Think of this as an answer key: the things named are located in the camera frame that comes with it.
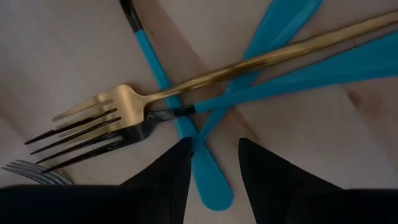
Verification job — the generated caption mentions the silver fork orange handle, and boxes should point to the silver fork orange handle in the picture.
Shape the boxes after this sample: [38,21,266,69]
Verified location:
[1,159,75,187]

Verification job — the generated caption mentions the gold fork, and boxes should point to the gold fork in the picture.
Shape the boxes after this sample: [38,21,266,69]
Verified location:
[51,9,398,139]

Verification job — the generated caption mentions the black fork teal handle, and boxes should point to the black fork teal handle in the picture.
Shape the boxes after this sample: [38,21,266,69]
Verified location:
[119,0,234,212]
[191,0,324,153]
[24,30,398,174]

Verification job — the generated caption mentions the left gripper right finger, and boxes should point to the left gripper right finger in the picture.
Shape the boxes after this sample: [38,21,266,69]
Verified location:
[238,138,343,224]

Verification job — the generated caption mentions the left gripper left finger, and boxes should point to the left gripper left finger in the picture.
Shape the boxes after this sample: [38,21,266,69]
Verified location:
[119,137,193,224]

